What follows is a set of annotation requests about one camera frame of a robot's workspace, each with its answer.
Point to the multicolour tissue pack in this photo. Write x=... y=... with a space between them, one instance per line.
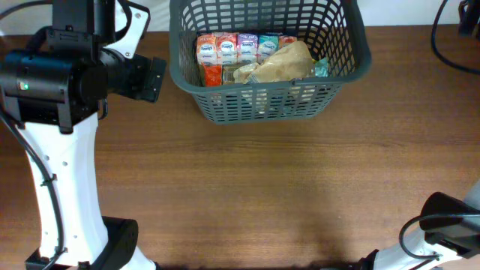
x=232 y=48

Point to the grey plastic basket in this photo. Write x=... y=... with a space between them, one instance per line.
x=332 y=30

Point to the teal snack packet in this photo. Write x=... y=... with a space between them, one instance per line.
x=321 y=68

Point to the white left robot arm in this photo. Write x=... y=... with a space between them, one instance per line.
x=54 y=93

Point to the beige bag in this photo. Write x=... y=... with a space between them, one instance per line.
x=289 y=63

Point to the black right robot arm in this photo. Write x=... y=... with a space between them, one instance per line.
x=446 y=230

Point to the orange biscuit package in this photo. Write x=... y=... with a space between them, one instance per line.
x=221 y=75

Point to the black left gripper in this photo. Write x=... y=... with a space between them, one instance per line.
x=154 y=79

